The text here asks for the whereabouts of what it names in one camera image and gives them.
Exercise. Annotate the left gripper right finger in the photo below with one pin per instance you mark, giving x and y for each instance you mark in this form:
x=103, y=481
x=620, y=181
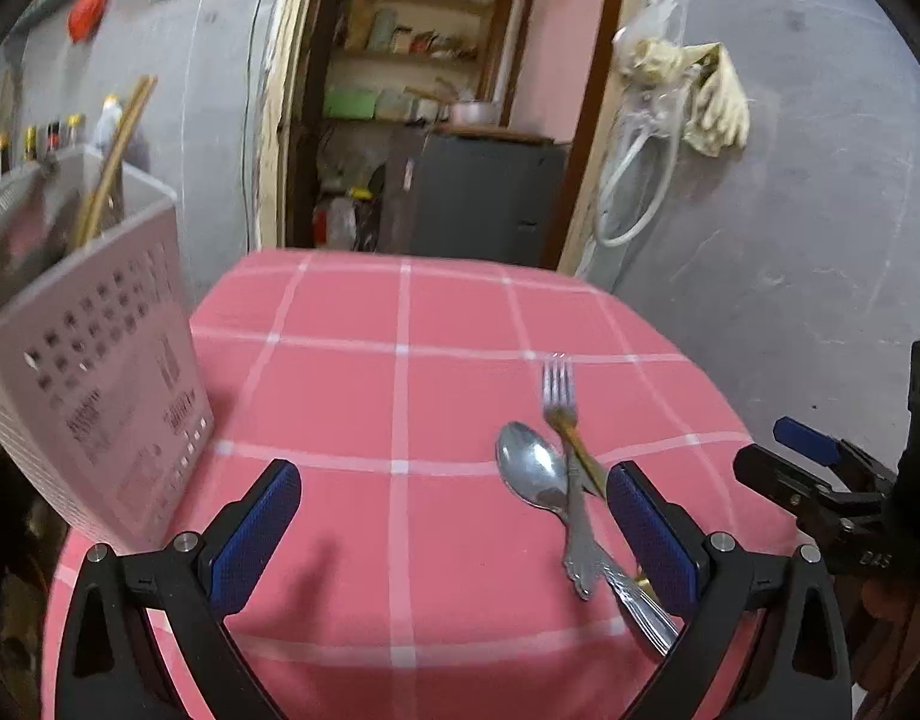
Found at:
x=708, y=580

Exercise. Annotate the large silver spoon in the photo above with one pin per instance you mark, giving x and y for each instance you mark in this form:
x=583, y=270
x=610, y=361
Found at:
x=536, y=473

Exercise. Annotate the pink checked tablecloth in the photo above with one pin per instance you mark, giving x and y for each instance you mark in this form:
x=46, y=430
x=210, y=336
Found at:
x=412, y=583

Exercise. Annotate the pink cooking pot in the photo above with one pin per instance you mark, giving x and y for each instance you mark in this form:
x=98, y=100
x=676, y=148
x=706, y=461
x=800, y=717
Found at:
x=462, y=108

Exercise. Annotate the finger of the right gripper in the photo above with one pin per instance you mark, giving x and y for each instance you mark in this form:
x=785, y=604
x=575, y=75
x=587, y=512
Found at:
x=824, y=450
x=815, y=504

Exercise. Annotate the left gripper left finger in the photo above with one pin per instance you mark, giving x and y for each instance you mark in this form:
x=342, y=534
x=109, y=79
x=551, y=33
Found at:
x=202, y=578

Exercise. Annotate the white perforated utensil basket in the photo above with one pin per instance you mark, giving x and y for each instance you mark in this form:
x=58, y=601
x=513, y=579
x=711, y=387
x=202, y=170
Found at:
x=102, y=404

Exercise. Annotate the green box on shelf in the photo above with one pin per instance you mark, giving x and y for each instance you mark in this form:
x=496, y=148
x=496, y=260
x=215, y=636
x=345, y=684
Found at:
x=350, y=104

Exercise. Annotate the red plastic bag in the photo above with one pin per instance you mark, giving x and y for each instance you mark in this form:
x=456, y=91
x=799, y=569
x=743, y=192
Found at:
x=83, y=19

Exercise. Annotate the dark grey cabinet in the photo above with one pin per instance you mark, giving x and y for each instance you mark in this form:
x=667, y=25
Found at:
x=455, y=197

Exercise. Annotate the yellow rubber gloves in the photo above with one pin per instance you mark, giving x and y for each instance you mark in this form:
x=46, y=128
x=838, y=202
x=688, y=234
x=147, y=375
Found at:
x=718, y=111

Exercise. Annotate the bamboo chopstick with blue band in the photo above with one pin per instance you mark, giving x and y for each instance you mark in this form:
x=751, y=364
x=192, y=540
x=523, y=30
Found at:
x=91, y=209

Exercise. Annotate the large soy sauce jug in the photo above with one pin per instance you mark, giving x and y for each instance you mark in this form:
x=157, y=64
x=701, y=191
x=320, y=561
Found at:
x=137, y=152

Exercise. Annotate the silver fork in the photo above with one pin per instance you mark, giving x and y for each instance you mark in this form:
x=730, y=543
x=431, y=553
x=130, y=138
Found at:
x=580, y=559

